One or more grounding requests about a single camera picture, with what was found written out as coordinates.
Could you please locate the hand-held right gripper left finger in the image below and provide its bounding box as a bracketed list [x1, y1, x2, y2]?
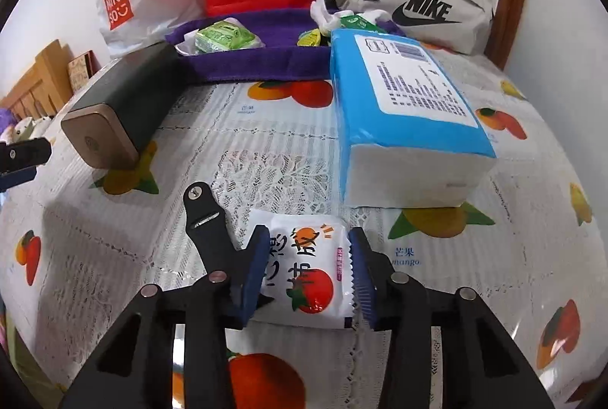
[59, 224, 271, 409]

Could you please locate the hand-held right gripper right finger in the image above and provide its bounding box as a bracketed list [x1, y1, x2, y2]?
[347, 226, 557, 409]

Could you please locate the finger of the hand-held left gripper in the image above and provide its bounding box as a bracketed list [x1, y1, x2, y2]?
[0, 137, 53, 176]
[0, 168, 38, 194]

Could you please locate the white tomato print snack packet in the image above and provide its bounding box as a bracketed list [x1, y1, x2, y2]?
[244, 208, 363, 330]

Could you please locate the short black strap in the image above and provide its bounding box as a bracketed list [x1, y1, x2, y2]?
[182, 181, 239, 282]

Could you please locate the purple fabric tray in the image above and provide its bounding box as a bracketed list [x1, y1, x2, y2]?
[165, 7, 405, 83]

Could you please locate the green wet wipes pack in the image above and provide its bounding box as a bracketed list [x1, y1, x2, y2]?
[177, 16, 267, 57]

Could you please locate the yellow mesh bag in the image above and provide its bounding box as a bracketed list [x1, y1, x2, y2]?
[296, 26, 334, 49]

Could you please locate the light wooden rack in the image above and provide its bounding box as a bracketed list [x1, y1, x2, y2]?
[0, 39, 73, 125]

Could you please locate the brown patterned box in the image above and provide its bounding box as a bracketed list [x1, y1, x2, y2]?
[66, 50, 97, 92]

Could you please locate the brown rectangular box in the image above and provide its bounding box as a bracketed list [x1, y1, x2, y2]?
[60, 40, 182, 173]

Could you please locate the fruit print tablecloth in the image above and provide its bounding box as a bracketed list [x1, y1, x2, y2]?
[0, 43, 605, 409]

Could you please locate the blue tissue pack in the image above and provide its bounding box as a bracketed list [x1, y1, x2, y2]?
[329, 27, 499, 209]

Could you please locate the small green tissue packet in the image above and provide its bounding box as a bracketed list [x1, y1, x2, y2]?
[339, 10, 393, 35]

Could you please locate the white crumpled tissue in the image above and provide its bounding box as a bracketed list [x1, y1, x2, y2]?
[310, 0, 344, 33]

